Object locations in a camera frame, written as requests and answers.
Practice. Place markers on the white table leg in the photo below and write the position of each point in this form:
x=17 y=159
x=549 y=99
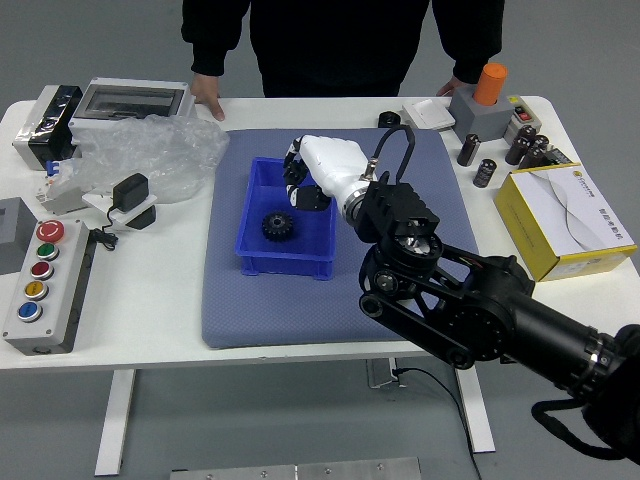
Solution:
x=112 y=430
x=480 y=430

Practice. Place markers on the grey square box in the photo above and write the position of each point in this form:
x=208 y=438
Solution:
x=20 y=250

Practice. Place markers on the white circuit breaker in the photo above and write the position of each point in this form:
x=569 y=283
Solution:
x=55 y=202

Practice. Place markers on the blue plastic box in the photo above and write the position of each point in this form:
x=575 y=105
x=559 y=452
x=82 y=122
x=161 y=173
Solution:
x=310 y=240

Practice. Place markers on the white red-button switch box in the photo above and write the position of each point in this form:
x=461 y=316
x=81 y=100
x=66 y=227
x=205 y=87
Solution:
x=522 y=116

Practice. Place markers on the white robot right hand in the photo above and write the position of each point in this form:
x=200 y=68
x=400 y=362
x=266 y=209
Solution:
x=340 y=165

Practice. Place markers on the grey five-button control box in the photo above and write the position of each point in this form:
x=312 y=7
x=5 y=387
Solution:
x=55 y=300

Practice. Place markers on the brown cylindrical capacitor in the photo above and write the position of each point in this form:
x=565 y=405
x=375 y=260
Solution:
x=519 y=142
x=531 y=156
x=468 y=150
x=541 y=142

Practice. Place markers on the person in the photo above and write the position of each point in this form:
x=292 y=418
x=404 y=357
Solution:
x=330 y=40

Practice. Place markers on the grey clear-lid distribution box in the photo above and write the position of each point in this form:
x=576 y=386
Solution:
x=130 y=100

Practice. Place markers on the black cylindrical capacitor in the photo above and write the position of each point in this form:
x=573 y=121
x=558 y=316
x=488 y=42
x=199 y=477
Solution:
x=484 y=172

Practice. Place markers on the person's left forearm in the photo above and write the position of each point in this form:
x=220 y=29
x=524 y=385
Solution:
x=475 y=45

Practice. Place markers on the person's right forearm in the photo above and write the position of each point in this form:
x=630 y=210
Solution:
x=210 y=45

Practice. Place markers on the blue-grey mat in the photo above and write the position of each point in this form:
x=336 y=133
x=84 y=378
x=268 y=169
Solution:
x=300 y=315

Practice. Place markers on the grey under-table box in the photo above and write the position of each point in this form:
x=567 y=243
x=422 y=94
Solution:
x=380 y=372

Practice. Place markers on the orange cylinder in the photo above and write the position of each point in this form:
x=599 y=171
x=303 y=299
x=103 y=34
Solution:
x=489 y=82

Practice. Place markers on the grey block holder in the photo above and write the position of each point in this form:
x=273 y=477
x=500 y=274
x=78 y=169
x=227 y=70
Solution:
x=480 y=120

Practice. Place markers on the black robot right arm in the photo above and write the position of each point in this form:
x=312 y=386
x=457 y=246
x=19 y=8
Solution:
x=500 y=320

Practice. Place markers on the small black round part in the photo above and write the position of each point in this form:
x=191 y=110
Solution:
x=388 y=119

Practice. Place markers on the person's right hand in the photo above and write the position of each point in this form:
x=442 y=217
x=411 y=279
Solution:
x=206 y=92

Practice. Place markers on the person's left hand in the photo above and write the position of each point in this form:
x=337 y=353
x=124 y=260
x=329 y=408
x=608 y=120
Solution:
x=451 y=85

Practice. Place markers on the grey metal plate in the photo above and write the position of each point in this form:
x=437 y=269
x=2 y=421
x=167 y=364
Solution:
x=300 y=471

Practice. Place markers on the white wall switch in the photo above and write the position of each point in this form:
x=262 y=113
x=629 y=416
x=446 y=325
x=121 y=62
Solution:
x=427 y=115

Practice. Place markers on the clear plastic bag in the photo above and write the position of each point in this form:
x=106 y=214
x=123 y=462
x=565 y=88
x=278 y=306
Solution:
x=150 y=150

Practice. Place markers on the black power adapter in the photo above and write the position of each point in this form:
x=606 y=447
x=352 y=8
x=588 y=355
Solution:
x=130 y=192

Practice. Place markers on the big black gear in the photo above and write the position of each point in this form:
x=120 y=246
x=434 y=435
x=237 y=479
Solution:
x=283 y=235

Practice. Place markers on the small black electronic module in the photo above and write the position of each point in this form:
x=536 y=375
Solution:
x=557 y=157

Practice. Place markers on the yellow and white carton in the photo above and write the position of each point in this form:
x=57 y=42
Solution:
x=590 y=210

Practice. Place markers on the white flat bracket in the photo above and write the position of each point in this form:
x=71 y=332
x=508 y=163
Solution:
x=120 y=216

